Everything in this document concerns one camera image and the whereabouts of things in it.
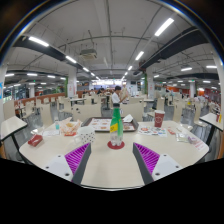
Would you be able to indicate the ceiling air conditioner unit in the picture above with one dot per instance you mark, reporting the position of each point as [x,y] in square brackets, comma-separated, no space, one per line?
[88,54]

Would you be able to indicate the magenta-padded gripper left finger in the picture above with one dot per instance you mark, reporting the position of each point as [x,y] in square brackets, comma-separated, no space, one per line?
[77,159]

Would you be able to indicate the small red packet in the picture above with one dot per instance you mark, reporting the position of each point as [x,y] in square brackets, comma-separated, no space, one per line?
[35,140]

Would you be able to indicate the white napkin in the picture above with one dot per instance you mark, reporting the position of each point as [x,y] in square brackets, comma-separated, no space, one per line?
[127,118]

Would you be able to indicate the clear plastic bag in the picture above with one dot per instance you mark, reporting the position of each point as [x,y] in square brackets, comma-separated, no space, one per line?
[182,137]

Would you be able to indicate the green drink bottle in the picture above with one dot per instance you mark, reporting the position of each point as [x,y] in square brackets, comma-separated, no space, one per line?
[116,125]

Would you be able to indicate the person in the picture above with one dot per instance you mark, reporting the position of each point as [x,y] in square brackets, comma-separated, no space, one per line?
[116,98]

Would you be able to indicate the flat round red coaster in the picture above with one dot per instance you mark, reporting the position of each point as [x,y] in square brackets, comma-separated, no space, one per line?
[110,146]

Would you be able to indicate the white polka-dot mug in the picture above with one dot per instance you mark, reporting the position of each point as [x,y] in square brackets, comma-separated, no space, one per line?
[87,135]

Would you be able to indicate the crumpled food wrapper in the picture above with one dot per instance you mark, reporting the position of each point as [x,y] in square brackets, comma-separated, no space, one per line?
[70,126]

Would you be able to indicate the white paper receipt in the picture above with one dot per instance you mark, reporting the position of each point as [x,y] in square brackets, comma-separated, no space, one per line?
[50,133]

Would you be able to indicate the red paper cup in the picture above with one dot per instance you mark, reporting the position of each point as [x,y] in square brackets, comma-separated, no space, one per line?
[159,119]

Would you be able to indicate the printed paper flyer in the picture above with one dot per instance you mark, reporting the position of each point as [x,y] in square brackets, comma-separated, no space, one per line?
[151,131]

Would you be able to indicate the beige dining chairs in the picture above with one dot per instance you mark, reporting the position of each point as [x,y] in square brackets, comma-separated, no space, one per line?
[46,115]

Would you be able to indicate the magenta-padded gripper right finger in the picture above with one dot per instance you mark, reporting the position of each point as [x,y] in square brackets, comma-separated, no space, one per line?
[147,159]

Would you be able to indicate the white table with black leg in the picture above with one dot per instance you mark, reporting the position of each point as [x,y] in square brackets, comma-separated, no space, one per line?
[11,124]
[210,119]

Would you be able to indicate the small teal sanitizer bottle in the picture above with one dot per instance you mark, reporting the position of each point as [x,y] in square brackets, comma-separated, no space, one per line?
[57,125]

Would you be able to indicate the dark food tray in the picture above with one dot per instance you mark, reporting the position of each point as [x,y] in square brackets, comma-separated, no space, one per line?
[100,125]

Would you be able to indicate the ceiling light strips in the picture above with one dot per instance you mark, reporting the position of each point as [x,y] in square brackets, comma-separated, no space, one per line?
[164,26]

